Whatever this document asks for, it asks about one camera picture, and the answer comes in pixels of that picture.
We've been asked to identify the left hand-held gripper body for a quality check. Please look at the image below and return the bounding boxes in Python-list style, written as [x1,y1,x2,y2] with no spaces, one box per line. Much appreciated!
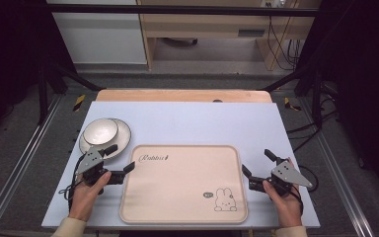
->
[74,146,126,196]

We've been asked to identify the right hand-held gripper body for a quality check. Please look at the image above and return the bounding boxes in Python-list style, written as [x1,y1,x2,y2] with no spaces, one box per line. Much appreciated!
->
[248,158,314,198]

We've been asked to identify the white plate with dark rim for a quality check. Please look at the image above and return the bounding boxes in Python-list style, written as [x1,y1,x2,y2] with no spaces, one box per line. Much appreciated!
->
[78,118,132,161]

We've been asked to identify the small white bowl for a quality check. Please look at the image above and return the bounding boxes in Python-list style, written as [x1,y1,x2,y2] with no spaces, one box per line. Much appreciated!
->
[82,118,119,146]

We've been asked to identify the person's right hand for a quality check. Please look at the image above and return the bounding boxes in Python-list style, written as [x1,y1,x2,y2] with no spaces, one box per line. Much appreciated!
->
[262,157,304,229]

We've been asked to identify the person's left hand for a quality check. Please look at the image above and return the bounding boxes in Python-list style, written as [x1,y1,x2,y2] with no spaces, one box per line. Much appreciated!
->
[67,170,113,222]

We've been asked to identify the yellow black floor tape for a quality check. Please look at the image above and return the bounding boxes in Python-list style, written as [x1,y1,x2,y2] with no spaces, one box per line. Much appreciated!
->
[72,94,87,113]
[283,96,303,113]

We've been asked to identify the beige tray with rabbit print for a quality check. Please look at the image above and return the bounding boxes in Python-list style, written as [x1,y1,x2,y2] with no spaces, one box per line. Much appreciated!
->
[118,144,250,225]

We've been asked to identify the black stand legs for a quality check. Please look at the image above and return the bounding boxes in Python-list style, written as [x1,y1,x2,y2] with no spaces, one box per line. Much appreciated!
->
[262,63,324,127]
[37,60,104,125]

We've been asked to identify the white cabinet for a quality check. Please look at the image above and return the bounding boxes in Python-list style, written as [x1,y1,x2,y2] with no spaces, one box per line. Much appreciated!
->
[46,0,148,65]

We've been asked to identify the dark curtain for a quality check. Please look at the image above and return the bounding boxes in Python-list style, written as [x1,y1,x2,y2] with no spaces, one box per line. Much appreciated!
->
[295,0,379,208]
[0,0,79,146]

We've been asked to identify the light wooden desk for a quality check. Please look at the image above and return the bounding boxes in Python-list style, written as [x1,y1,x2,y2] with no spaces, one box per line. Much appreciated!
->
[136,0,322,71]

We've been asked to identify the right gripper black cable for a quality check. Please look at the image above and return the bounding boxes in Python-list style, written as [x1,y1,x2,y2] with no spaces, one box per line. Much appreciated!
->
[291,164,320,215]

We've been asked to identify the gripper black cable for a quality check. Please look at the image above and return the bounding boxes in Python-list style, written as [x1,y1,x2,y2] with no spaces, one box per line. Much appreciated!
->
[58,153,87,212]
[291,164,320,215]

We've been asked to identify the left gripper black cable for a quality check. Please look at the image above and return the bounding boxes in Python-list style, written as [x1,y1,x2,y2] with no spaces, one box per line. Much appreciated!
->
[58,153,87,212]

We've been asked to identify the black floor cables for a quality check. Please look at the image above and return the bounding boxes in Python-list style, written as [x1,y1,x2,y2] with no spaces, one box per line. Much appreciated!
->
[285,82,341,153]

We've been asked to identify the metal floor rail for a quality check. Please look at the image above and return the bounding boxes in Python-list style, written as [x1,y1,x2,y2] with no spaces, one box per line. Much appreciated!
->
[0,94,64,237]
[298,97,377,237]

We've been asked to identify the black hanging cables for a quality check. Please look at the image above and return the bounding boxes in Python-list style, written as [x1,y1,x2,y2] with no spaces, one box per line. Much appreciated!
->
[266,15,303,71]

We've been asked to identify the black horizontal frame bar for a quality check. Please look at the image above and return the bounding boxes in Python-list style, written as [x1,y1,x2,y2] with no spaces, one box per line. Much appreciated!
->
[45,3,321,18]

